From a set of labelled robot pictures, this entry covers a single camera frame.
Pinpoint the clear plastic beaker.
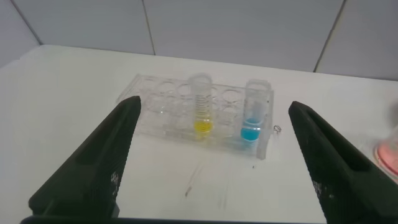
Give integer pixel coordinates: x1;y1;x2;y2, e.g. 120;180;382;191
374;102;398;184

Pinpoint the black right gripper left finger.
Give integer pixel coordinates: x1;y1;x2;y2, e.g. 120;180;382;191
27;95;142;218

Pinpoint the test tube with blue liquid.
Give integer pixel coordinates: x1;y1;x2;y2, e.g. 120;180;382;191
239;79;272;144

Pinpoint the clear acrylic test tube rack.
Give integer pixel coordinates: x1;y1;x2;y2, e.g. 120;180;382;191
116;73;275;161

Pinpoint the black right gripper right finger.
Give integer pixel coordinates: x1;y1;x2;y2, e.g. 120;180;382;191
288;100;398;224

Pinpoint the clear graduated plastic test tube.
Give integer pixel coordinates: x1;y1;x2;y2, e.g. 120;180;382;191
187;73;215;141

